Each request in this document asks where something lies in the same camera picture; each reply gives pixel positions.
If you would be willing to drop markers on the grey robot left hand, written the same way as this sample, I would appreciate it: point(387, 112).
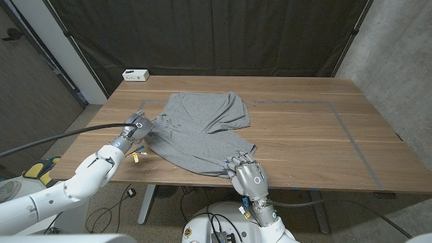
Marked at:
point(138, 126)

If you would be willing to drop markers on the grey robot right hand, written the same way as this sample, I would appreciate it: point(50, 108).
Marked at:
point(251, 179)

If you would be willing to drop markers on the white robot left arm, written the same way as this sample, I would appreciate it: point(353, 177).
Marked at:
point(84, 175)

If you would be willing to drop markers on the white power strip box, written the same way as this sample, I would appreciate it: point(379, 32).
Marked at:
point(135, 75)

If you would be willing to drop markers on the white robot torso base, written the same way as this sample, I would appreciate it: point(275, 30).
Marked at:
point(202, 222)

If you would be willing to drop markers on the small grey electronics box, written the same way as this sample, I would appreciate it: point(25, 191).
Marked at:
point(221, 237)

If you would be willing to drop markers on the black power plug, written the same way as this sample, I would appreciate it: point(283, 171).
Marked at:
point(131, 192)

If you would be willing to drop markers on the black round floor fan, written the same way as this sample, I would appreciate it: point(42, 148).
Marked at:
point(165, 191)

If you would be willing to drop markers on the white table leg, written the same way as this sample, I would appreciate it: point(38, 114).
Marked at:
point(147, 202)

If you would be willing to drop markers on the grey table leg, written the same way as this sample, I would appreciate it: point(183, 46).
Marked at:
point(320, 216)

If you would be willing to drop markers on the grey tape rectangle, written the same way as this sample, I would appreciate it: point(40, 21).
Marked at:
point(290, 102)

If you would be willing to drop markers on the black backdrop stand pole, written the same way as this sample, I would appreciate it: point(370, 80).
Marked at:
point(77, 47)
point(352, 33)

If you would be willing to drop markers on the yellow and black floor tool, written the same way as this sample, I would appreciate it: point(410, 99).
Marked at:
point(37, 170)

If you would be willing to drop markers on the white floor board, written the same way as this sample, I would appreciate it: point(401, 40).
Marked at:
point(33, 187)

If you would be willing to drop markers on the white robot chest rim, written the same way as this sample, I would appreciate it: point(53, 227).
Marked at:
point(67, 239)

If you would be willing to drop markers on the grey sneaker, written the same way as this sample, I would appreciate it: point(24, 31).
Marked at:
point(8, 190)

